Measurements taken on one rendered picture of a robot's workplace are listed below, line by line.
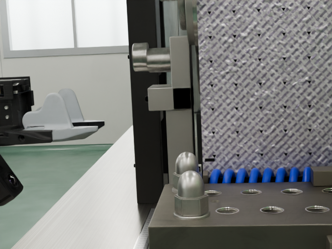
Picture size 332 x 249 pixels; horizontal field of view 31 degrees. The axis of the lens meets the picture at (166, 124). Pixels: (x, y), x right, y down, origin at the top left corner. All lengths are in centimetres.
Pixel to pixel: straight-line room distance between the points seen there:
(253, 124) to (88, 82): 577
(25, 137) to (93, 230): 30
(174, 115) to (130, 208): 31
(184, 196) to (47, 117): 24
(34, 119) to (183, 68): 21
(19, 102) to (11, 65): 595
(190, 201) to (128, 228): 41
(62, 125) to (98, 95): 574
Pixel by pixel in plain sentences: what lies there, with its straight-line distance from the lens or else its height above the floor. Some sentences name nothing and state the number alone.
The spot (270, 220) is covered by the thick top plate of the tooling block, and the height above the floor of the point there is 103.
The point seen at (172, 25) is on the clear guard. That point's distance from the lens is 179.
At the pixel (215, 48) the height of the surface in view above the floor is 119.
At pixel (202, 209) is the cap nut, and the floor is 104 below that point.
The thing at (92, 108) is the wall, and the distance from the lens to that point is 652.
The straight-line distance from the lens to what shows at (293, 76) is 75.
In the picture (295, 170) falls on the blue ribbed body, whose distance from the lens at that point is 74.
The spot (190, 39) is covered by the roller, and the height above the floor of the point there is 120.
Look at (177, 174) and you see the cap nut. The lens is 69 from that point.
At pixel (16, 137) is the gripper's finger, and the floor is 109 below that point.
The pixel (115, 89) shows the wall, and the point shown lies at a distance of 644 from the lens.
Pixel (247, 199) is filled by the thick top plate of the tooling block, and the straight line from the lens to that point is 66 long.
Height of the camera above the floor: 121
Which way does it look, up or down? 9 degrees down
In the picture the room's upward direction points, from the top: 3 degrees counter-clockwise
